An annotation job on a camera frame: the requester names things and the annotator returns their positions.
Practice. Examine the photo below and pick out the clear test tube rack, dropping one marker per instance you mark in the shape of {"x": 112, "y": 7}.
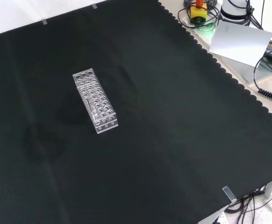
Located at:
{"x": 104, "y": 121}

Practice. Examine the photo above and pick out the clear glass test tube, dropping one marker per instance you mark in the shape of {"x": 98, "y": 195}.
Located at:
{"x": 90, "y": 106}

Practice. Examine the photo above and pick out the black bench cloth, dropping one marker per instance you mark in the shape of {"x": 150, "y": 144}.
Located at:
{"x": 150, "y": 140}

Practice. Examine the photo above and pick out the grey tape strip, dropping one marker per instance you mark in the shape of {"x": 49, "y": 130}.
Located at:
{"x": 44, "y": 22}
{"x": 94, "y": 6}

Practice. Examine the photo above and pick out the yellow stop button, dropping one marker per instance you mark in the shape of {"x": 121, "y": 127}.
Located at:
{"x": 198, "y": 12}

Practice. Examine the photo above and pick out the clear tape strip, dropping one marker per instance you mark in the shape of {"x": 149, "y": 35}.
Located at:
{"x": 229, "y": 193}

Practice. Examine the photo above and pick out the pale board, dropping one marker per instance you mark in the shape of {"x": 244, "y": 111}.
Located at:
{"x": 238, "y": 42}

